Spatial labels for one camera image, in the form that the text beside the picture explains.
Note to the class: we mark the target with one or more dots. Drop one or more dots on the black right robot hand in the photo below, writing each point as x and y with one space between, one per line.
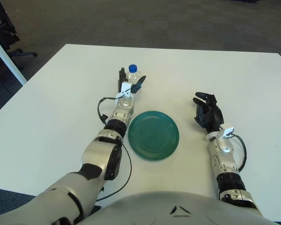
214 117

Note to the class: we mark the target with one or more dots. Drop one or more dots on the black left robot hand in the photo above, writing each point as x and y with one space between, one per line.
121 75

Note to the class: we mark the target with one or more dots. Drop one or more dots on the clear bottle with blue cap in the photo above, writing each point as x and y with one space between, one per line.
132 68

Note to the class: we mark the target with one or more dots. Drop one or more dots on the green round plate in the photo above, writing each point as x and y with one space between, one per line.
153 136

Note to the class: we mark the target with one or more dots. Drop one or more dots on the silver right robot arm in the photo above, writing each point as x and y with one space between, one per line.
224 159

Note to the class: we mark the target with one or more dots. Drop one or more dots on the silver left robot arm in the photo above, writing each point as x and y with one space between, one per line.
100 152

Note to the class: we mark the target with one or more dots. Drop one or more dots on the grey robot torso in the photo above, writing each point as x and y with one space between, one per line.
142 211

